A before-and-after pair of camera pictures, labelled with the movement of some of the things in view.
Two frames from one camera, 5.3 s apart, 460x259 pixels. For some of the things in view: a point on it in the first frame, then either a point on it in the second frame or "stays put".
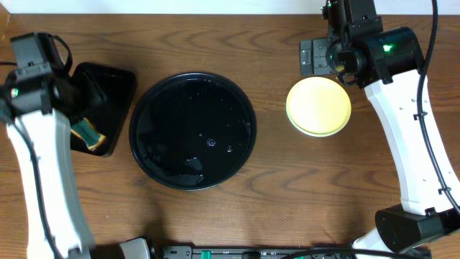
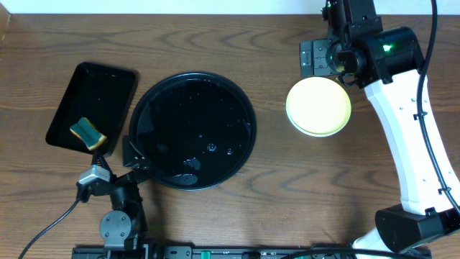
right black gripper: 323,48 stays put
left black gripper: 86,92 to 117,178
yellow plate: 318,105 stays put
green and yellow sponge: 90,137 stays put
